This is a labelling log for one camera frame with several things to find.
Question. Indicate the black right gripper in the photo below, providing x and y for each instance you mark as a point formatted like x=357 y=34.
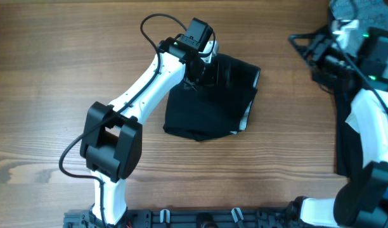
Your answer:
x=322 y=42

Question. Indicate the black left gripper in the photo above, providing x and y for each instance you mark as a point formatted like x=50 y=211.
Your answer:
x=211 y=79

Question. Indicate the black shorts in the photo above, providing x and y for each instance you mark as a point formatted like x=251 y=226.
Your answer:
x=217 y=108

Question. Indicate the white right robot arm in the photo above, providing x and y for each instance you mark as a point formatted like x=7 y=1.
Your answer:
x=360 y=90

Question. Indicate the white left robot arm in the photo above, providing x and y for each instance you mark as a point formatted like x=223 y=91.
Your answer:
x=113 y=133

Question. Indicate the light blue jeans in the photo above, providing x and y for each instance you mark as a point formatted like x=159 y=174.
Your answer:
x=371 y=13

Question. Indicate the black garment under pile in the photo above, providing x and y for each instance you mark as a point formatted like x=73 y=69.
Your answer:
x=349 y=153

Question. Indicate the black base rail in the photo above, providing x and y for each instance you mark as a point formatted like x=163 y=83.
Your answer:
x=236 y=217

